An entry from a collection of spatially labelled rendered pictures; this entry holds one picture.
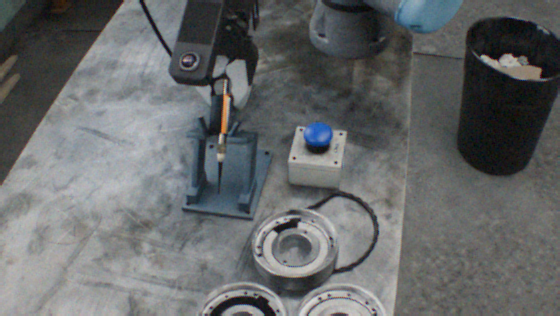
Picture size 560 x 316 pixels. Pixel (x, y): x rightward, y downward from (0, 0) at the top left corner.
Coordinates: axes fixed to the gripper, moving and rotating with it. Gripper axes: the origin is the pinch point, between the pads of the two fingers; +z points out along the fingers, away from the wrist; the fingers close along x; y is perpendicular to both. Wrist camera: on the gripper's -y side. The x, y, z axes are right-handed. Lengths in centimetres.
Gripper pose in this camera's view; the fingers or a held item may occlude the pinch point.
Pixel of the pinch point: (224, 104)
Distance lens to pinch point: 80.5
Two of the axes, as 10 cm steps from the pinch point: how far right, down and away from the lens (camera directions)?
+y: 2.1, -7.0, 6.8
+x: -9.8, -1.2, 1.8
